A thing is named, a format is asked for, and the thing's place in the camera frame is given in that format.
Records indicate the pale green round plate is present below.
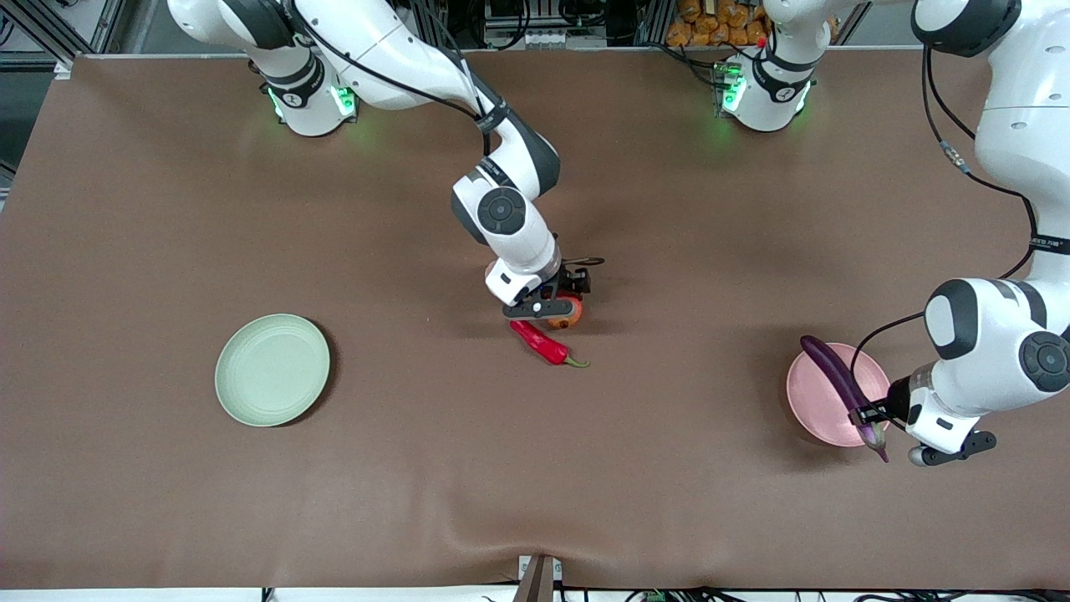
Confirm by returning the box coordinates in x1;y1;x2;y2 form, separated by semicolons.
215;314;331;428

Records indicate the red yellow pomegranate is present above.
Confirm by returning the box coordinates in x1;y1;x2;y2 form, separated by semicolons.
545;294;584;330

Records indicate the long purple eggplant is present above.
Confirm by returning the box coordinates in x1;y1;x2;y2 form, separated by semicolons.
800;335;890;463

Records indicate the red chili pepper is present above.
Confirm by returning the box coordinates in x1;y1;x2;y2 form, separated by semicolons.
509;318;590;369

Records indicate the brown table mat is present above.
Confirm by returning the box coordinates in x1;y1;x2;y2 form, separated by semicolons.
0;48;1070;590

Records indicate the grey metal table bracket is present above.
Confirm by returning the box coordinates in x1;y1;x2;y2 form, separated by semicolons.
512;554;563;602

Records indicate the aluminium frame profile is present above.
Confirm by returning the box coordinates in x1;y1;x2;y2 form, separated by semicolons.
0;0;126;80

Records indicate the pink round plate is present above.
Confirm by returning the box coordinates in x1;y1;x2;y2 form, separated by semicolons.
786;343;894;448

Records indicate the bag of orange fruit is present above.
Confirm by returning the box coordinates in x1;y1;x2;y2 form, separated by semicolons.
666;0;768;48

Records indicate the grey equipment box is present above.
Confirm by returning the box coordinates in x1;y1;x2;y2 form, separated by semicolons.
483;0;609;49

